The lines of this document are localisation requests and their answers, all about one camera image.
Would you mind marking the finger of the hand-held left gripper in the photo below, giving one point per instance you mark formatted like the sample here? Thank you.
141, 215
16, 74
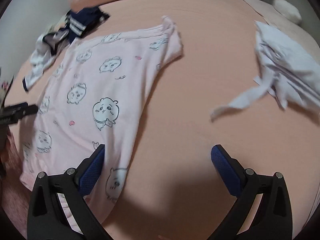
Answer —
17, 112

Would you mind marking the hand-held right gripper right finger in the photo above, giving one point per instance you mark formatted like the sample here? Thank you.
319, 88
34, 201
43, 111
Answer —
225, 172

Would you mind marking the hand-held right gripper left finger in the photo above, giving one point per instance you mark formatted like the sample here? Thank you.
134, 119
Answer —
92, 172

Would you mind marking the pink cartoon-print pajama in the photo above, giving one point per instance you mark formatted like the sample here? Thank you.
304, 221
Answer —
112, 92

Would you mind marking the white navy-trimmed t-shirt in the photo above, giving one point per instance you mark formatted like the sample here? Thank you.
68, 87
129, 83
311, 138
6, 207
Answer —
40, 60

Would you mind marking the round pink bed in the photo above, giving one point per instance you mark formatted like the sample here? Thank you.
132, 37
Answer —
200, 67

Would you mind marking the navy white-striped garment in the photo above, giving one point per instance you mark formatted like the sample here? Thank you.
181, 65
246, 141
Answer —
85, 22

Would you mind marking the folded white garment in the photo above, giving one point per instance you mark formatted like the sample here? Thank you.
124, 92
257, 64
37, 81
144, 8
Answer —
282, 60

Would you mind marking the white plush toy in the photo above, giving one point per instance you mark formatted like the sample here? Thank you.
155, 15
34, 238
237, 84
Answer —
287, 10

